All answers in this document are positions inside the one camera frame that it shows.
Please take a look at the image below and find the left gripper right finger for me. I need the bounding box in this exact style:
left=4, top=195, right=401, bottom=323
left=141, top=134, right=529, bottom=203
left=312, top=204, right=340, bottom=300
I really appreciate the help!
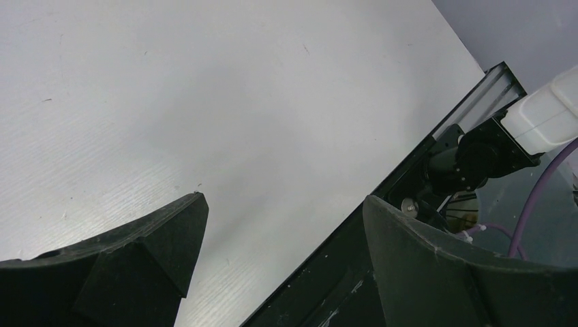
left=363, top=196, right=577, bottom=326

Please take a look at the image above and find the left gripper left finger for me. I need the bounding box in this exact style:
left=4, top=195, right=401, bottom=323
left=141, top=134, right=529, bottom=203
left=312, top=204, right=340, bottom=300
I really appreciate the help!
left=1, top=192, right=209, bottom=326

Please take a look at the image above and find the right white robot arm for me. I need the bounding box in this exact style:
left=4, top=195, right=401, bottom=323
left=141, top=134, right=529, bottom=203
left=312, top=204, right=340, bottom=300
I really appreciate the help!
left=425, top=67, right=577, bottom=196

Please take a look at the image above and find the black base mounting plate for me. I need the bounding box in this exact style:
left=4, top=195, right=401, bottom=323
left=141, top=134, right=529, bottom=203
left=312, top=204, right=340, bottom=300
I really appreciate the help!
left=243, top=124, right=463, bottom=326

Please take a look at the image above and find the aluminium table edge rail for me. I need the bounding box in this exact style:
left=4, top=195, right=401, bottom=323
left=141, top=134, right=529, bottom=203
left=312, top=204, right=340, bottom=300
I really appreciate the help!
left=431, top=62, right=527, bottom=140

